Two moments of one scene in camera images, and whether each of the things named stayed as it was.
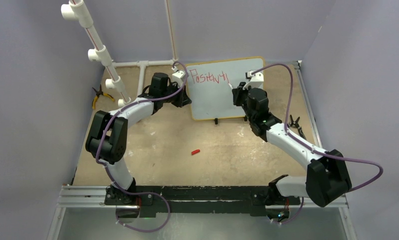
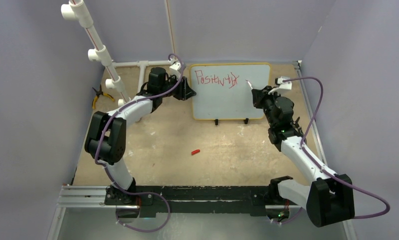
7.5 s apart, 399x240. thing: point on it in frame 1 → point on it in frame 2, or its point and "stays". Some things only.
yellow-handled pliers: [98, 93] stays
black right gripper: [239, 92] → [260, 95]
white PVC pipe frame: [76, 10] stays
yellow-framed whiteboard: [207, 85] stays
